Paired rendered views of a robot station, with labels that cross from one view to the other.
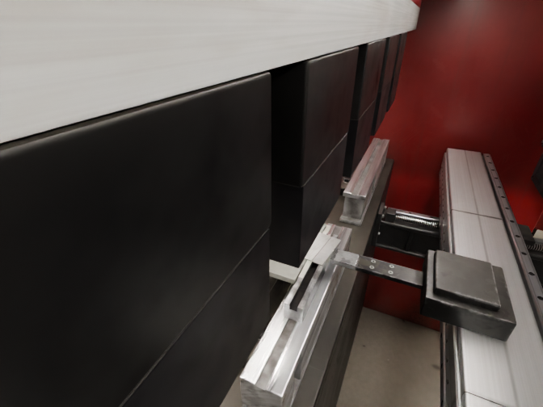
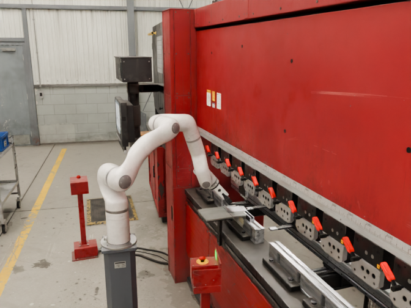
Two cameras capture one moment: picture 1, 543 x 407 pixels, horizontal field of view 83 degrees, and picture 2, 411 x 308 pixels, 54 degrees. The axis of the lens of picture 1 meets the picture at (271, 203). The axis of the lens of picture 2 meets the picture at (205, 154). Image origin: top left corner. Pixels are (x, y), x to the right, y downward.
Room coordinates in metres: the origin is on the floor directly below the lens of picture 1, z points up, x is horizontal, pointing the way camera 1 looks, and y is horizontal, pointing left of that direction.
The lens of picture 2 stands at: (-1.16, 1.78, 2.00)
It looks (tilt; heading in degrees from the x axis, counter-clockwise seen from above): 14 degrees down; 316
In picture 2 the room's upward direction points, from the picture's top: straight up
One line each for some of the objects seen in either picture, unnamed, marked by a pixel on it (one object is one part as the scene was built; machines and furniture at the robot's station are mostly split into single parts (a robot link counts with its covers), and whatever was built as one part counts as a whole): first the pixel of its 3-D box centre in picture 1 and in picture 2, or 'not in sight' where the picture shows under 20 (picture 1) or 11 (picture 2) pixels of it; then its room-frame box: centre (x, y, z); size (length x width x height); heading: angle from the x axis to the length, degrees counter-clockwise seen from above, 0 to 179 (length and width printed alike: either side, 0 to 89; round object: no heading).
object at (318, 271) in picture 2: not in sight; (349, 271); (-0.26, -0.18, 0.81); 0.64 x 0.08 x 0.14; 65
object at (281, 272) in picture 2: not in sight; (280, 272); (-0.08, 0.22, 0.89); 0.30 x 0.05 x 0.03; 155
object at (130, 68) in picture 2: not in sight; (134, 106); (1.78, -0.19, 1.53); 0.51 x 0.25 x 0.85; 154
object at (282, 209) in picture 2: not in sight; (290, 202); (-0.08, 0.15, 1.26); 0.15 x 0.09 x 0.17; 155
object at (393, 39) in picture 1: (364, 82); (230, 162); (0.65, -0.18, 1.26); 0.15 x 0.09 x 0.17; 155
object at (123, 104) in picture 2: not in sight; (125, 120); (1.77, -0.09, 1.42); 0.45 x 0.12 x 0.36; 154
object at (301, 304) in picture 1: (313, 270); (245, 213); (0.41, -0.07, 0.99); 0.20 x 0.03 x 0.03; 155
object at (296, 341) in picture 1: (309, 302); (246, 223); (0.39, -0.07, 0.92); 0.39 x 0.06 x 0.10; 155
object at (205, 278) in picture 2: not in sight; (205, 269); (0.38, 0.31, 0.75); 0.20 x 0.16 x 0.18; 144
